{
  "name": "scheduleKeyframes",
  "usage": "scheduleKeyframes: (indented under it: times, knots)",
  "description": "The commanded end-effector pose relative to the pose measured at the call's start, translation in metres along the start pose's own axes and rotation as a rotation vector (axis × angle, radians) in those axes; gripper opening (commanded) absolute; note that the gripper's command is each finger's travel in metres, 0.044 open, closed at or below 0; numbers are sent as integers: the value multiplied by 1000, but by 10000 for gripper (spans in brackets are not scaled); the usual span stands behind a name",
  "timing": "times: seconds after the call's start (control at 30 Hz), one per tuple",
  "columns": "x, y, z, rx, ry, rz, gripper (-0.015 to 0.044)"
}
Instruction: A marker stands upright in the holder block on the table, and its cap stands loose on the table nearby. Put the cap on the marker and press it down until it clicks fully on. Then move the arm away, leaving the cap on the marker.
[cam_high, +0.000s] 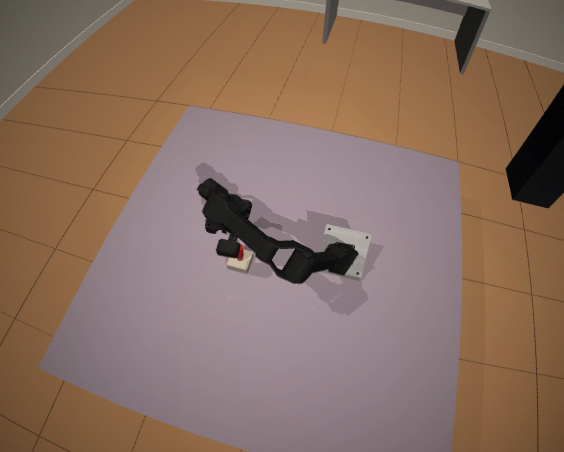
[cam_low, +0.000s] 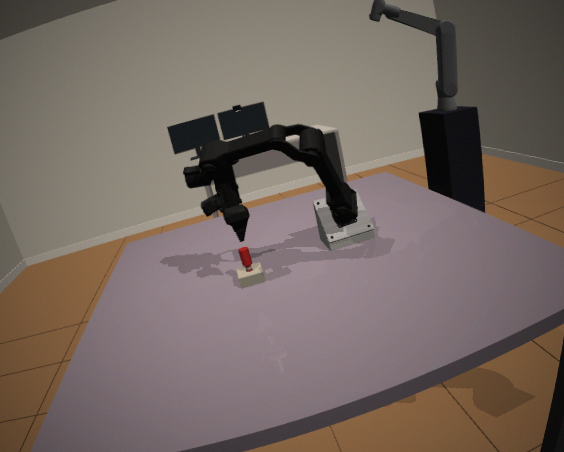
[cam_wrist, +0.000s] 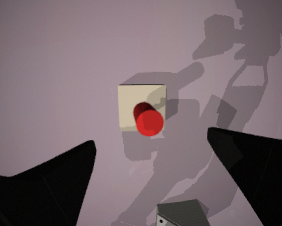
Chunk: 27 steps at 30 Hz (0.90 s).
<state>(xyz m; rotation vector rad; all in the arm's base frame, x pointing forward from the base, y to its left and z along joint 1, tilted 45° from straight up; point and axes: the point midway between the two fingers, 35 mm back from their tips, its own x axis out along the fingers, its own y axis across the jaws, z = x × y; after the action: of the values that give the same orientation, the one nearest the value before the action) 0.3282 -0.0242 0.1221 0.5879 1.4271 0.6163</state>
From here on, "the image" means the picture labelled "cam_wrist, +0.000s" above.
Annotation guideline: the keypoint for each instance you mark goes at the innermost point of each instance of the red marker cap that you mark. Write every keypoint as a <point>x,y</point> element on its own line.
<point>148,121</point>

